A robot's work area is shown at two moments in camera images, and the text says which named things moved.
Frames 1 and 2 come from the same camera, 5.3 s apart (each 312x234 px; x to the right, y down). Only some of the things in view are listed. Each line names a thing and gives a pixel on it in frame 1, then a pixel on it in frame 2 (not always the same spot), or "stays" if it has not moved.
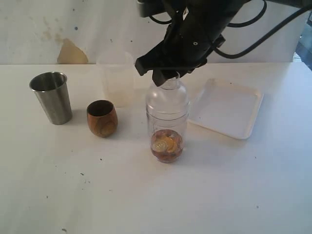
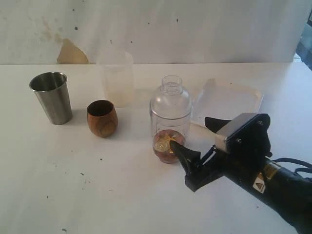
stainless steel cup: (51, 90) stays
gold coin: (166, 145) stays
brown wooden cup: (102, 118) stays
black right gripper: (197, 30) to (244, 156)
